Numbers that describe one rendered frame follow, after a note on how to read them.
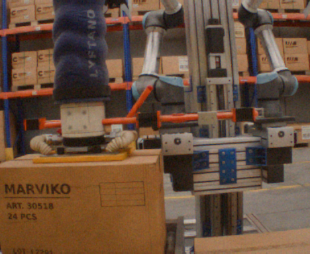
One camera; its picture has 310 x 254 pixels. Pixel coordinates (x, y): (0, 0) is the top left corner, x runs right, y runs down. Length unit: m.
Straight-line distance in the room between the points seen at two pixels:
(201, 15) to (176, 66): 6.48
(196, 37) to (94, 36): 0.85
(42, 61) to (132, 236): 7.79
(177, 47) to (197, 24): 7.83
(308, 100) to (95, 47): 9.48
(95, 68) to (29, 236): 0.66
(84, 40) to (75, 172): 0.47
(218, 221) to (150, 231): 0.89
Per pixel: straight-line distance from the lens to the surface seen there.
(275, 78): 2.14
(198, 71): 2.23
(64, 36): 1.53
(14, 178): 1.49
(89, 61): 1.52
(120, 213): 1.41
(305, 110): 10.73
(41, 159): 1.51
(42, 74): 9.00
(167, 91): 2.03
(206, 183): 2.06
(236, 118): 1.53
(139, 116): 1.51
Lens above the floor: 1.14
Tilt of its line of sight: 3 degrees down
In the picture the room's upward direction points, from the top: 3 degrees counter-clockwise
